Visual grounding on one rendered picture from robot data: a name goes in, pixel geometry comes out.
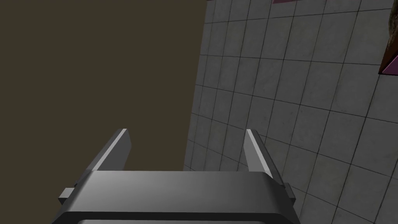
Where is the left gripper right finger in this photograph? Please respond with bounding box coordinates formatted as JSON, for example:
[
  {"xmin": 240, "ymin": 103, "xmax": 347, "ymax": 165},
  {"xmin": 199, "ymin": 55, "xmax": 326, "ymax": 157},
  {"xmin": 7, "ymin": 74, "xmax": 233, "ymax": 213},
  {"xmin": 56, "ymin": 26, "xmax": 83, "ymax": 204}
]
[{"xmin": 243, "ymin": 129, "xmax": 285, "ymax": 188}]

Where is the brown and pink furniture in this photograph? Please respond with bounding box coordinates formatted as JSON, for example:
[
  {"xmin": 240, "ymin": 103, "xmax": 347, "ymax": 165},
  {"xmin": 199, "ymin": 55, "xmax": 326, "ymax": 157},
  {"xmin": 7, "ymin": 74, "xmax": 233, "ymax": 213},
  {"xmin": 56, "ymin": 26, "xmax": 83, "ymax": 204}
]
[{"xmin": 377, "ymin": 7, "xmax": 398, "ymax": 76}]

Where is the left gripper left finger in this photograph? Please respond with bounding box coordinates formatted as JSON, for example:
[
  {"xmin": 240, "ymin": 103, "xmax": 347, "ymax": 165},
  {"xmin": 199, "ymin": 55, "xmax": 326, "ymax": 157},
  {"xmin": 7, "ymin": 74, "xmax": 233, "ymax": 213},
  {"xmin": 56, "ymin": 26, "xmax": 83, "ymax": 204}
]
[{"xmin": 86, "ymin": 128, "xmax": 132, "ymax": 172}]

